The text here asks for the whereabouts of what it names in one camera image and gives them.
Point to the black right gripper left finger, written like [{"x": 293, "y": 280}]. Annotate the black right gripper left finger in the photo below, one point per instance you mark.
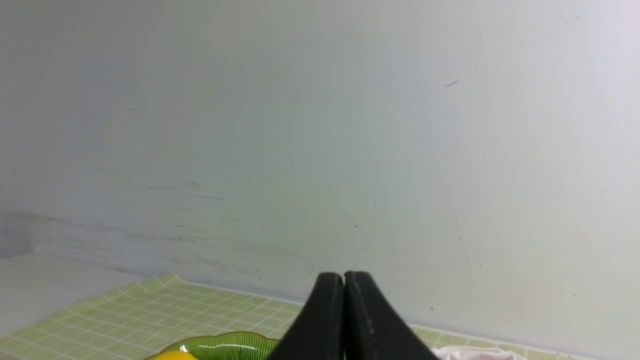
[{"x": 316, "y": 333}]

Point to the white cloth tote bag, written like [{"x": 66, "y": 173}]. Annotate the white cloth tote bag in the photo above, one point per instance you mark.
[{"x": 474, "y": 353}]

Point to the green checkered tablecloth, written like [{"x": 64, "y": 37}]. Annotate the green checkered tablecloth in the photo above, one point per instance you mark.
[{"x": 141, "y": 319}]

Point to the green glass plate gold rim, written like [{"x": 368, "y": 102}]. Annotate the green glass plate gold rim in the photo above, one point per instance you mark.
[{"x": 225, "y": 346}]

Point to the yellow round fruit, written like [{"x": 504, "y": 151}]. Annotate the yellow round fruit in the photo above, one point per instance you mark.
[{"x": 174, "y": 355}]

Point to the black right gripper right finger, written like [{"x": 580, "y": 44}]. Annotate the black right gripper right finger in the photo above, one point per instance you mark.
[{"x": 372, "y": 329}]

